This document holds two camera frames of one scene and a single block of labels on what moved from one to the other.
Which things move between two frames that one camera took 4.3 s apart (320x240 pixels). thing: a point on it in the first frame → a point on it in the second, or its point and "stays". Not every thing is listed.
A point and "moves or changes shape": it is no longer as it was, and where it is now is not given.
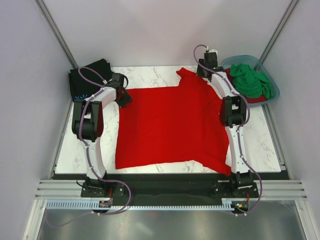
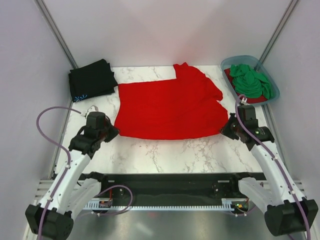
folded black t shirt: [80, 88] stays
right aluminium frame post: [288, 12] stays
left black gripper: [128, 99] → [114, 131]
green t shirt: [249, 82] stays
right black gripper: [199, 70] → [225, 130]
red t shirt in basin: [250, 100] stays
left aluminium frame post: [42, 7] stays
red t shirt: [178, 123] moves or changes shape
